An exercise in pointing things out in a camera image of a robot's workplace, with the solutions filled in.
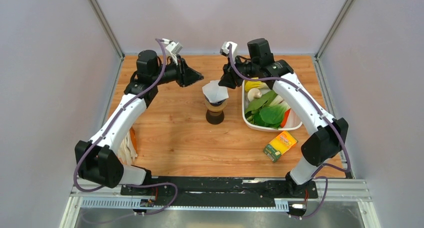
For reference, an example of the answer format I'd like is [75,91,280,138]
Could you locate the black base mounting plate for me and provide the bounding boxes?
[120,176,318,208]

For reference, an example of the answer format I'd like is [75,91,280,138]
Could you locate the aluminium frame rail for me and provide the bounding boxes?
[59,176,381,228]

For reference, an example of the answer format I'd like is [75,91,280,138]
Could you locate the wooden dripper holder ring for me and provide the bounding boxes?
[203,100,229,113]

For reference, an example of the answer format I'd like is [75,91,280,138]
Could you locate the single white paper filter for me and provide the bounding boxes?
[202,80,229,103]

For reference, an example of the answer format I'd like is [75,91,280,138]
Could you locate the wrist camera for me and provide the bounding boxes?
[219,41,238,63]
[161,38,183,65]

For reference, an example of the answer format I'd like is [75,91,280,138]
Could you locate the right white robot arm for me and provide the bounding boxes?
[218,38,349,197]

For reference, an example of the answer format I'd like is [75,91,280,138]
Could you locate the yellow green juice box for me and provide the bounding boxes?
[263,131,298,163]

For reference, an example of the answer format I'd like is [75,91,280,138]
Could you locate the green bok choy toy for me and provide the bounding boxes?
[244,101,291,129]
[244,90,278,115]

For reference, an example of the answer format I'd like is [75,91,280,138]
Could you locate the orange carrot toy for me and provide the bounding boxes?
[280,108,291,128]

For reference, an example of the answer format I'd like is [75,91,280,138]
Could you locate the white rectangular tray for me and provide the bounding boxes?
[242,81,303,132]

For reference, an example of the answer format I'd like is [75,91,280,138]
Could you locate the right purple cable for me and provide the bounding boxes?
[226,44,352,220]

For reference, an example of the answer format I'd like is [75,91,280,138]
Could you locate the yellow napa cabbage toy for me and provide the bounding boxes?
[244,81,268,92]

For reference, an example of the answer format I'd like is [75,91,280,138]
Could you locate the white mushroom toy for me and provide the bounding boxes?
[247,88,262,102]

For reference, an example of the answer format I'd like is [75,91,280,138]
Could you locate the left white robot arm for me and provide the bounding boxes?
[73,49,204,195]

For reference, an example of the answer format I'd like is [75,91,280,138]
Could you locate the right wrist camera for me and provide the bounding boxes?
[219,41,238,63]

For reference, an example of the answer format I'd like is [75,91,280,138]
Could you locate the blue glass cone dripper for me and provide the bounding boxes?
[204,95,227,107]

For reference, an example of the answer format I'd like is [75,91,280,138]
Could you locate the brown glass coffee carafe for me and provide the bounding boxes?
[205,110,225,125]

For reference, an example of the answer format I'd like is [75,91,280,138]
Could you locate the white paper coffee filters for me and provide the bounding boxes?
[117,132,138,165]

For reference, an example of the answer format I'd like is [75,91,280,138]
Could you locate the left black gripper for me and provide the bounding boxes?
[151,55,204,88]

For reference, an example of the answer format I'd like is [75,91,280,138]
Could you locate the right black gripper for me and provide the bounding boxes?
[218,55,260,89]

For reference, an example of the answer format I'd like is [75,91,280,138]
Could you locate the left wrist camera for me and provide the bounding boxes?
[161,38,183,65]

